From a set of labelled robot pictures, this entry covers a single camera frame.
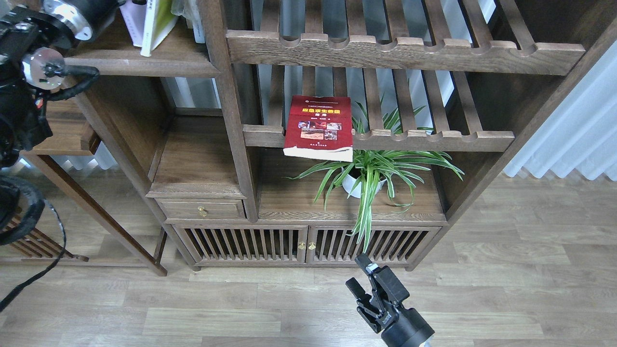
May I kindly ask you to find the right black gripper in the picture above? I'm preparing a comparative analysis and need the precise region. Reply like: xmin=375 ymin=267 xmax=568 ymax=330
xmin=346 ymin=254 xmax=435 ymax=347

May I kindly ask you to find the red book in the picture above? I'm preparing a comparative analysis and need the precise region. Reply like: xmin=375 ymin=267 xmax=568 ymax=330
xmin=283 ymin=95 xmax=353 ymax=162

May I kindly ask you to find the yellow-green book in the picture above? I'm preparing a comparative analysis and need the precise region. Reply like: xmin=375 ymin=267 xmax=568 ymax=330
xmin=141 ymin=0 xmax=178 ymax=57

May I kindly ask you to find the white book top shelf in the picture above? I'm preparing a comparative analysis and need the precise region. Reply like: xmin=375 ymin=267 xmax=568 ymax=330
xmin=120 ymin=0 xmax=147 ymax=48

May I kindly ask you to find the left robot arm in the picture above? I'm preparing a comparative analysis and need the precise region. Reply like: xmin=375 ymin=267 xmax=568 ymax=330
xmin=0 ymin=0 xmax=124 ymax=168

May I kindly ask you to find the white plant pot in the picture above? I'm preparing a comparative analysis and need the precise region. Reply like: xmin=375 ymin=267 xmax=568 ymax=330
xmin=342 ymin=168 xmax=387 ymax=199

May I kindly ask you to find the brass drawer knob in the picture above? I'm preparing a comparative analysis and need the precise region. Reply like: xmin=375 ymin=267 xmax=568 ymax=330
xmin=198 ymin=206 xmax=209 ymax=217

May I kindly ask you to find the dark wooden bookshelf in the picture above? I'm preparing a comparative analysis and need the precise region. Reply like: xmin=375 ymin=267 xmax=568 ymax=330
xmin=29 ymin=0 xmax=617 ymax=273

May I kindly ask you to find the white curtain right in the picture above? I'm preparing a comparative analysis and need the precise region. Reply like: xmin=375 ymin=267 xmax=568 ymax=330
xmin=503 ymin=41 xmax=617 ymax=181

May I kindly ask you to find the plastic-wrapped white book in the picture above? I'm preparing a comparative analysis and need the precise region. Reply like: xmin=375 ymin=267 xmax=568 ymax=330
xmin=171 ymin=0 xmax=205 ymax=44

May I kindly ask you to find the wooden side table left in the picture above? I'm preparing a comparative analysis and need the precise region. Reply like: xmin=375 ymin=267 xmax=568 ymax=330
xmin=11 ymin=101 xmax=168 ymax=277

